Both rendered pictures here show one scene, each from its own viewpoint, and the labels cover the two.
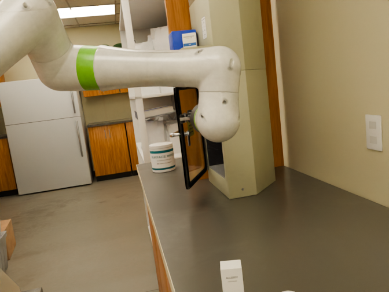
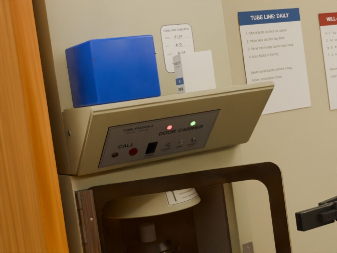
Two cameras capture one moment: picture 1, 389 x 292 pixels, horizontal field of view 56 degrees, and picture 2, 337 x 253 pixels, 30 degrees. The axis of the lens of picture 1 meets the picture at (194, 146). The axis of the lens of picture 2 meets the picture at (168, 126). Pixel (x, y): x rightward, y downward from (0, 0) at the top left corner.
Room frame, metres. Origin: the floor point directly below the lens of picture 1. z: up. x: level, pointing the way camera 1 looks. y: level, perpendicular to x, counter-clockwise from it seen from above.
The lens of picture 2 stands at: (1.80, 0.90, 1.51)
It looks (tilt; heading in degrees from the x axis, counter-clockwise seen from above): 3 degrees down; 251
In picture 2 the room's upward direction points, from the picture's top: 8 degrees counter-clockwise
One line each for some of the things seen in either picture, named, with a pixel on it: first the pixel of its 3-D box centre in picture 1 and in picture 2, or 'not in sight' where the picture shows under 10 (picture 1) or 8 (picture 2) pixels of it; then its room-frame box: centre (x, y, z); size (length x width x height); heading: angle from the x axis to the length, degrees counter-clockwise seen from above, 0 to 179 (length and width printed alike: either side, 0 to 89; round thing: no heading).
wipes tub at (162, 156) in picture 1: (162, 156); not in sight; (2.01, 0.18, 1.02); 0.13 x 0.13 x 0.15
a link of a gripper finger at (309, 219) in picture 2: not in sight; (316, 217); (1.27, 0.00, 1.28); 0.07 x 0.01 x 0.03; 11
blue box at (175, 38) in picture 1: (183, 43); (112, 72); (1.57, 0.00, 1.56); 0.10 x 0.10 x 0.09; 11
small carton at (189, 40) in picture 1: (190, 42); (193, 72); (1.44, -0.03, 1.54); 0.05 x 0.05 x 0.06; 84
